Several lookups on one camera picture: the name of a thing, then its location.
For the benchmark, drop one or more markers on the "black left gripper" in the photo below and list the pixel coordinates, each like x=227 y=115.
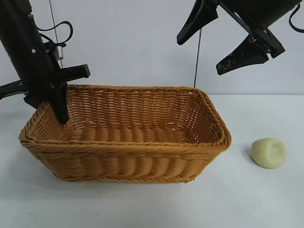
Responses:
x=31 y=61

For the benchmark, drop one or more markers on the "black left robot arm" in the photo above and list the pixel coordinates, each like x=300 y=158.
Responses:
x=14 y=7

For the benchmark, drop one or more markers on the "woven brown wicker basket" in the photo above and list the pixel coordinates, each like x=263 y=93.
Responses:
x=130 y=156

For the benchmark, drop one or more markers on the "pale round egg yolk pastry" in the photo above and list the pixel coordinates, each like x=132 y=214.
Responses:
x=267 y=153

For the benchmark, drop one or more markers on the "silver cylindrical connector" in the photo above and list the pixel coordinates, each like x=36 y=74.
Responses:
x=60 y=52

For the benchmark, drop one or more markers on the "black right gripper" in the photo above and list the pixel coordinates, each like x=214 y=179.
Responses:
x=261 y=12

